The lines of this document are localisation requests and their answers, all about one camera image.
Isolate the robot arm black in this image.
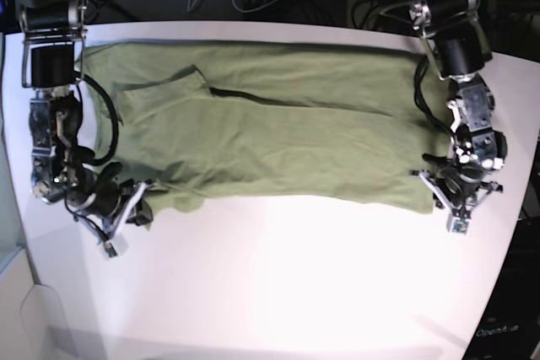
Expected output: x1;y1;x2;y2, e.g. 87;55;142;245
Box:
14;0;154;258
377;0;508;234

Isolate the green T-shirt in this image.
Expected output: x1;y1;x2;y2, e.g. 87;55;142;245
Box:
84;42;450;213

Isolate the black OpenArm case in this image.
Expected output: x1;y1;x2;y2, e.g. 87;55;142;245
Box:
463;203;539;359

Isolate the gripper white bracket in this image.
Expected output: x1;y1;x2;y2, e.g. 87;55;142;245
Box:
64;180;155;259
409;153;504;234

